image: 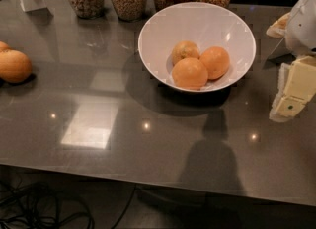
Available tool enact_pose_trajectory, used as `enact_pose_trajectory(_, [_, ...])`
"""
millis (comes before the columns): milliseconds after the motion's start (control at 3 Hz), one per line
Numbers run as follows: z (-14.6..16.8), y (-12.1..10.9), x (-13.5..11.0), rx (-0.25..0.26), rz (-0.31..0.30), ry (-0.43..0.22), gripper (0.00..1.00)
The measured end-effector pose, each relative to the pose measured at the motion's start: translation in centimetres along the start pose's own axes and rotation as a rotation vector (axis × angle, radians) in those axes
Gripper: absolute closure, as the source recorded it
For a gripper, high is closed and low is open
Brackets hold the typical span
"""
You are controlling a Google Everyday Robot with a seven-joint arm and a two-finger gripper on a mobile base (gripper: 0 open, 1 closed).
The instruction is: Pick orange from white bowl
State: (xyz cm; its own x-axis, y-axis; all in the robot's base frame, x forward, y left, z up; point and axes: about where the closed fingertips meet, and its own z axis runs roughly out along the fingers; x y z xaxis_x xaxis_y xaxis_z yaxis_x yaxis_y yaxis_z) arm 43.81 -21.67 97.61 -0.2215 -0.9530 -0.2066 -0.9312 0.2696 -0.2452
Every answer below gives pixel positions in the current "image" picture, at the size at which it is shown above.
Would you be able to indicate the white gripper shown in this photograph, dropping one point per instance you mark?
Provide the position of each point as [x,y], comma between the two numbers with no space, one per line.
[302,26]

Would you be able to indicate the white ceramic bowl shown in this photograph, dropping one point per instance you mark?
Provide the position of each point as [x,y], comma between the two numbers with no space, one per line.
[204,24]

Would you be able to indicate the large orange on table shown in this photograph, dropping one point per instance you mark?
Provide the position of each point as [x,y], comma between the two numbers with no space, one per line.
[15,67]

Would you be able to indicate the partly hidden orange at edge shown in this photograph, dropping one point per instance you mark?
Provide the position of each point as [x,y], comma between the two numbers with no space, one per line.
[4,46]

